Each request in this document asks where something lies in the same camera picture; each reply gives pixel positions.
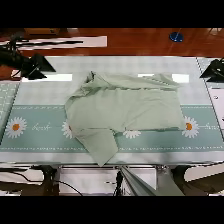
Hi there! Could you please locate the silver frame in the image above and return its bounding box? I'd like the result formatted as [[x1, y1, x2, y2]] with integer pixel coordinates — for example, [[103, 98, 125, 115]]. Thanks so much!
[[0, 161, 224, 197]]

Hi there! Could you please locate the blue round disc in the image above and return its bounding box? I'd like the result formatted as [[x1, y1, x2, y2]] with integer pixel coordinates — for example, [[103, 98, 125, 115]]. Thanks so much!
[[168, 31, 184, 43]]

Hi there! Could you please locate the pale green T-shirt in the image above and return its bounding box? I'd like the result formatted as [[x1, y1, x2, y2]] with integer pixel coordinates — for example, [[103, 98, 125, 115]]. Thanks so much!
[[64, 70, 187, 168]]

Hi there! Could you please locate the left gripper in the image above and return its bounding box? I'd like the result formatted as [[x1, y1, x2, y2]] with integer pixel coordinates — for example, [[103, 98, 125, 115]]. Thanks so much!
[[12, 53, 57, 81]]

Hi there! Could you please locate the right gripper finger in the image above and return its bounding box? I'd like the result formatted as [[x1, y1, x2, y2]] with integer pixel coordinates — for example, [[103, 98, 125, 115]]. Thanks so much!
[[205, 75, 224, 83], [199, 58, 224, 80]]

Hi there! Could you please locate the black cable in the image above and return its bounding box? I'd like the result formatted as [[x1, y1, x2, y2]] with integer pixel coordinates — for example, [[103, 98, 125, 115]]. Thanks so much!
[[0, 169, 84, 197]]

